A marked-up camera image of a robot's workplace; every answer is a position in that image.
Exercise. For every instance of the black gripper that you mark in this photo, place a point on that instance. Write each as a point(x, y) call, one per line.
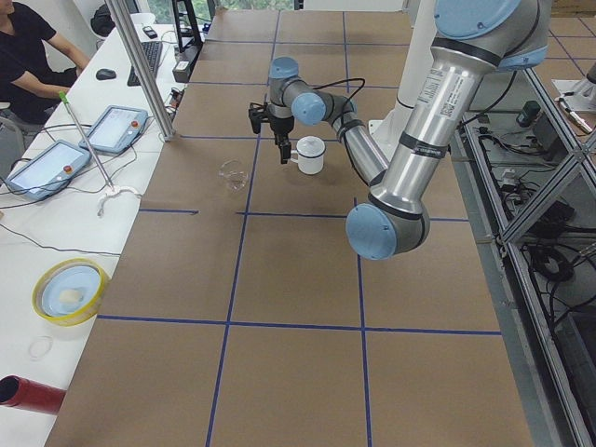
point(282, 126)

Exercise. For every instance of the clear glass funnel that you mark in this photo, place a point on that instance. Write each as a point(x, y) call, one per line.
point(234, 174)

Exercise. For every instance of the white ceramic lid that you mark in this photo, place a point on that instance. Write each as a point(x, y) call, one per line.
point(310, 146)

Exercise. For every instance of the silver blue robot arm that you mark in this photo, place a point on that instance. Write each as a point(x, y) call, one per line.
point(473, 39)

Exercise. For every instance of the white enamel mug blue rim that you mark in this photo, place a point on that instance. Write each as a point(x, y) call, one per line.
point(309, 166)

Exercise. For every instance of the black box with label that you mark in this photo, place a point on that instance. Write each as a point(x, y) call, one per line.
point(185, 64)

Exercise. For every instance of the black keyboard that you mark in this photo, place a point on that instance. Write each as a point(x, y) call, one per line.
point(152, 52)

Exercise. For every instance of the blue teach pendant far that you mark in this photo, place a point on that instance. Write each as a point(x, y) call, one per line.
point(117, 129)

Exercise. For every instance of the blue teach pendant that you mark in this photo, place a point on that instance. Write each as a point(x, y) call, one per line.
point(49, 172)
point(117, 129)

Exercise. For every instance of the white curved clamp piece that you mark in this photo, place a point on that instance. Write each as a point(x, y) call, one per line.
point(114, 191)

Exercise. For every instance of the black computer mouse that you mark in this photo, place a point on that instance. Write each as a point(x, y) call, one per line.
point(105, 74)

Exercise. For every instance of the metal rod green tip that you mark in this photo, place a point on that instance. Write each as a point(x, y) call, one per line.
point(103, 172)

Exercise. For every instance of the blue teach pendant near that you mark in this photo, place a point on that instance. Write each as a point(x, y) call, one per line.
point(49, 172)

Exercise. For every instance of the person in black shirt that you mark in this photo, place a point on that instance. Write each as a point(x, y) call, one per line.
point(28, 84)

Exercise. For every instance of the red cylinder tube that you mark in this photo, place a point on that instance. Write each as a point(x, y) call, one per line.
point(25, 394)

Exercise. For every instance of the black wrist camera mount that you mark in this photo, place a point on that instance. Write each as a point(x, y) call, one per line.
point(259, 114)

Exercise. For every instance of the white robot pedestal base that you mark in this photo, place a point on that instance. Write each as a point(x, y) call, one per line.
point(419, 60)

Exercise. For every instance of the aluminium frame post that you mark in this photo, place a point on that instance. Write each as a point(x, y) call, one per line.
point(132, 43)

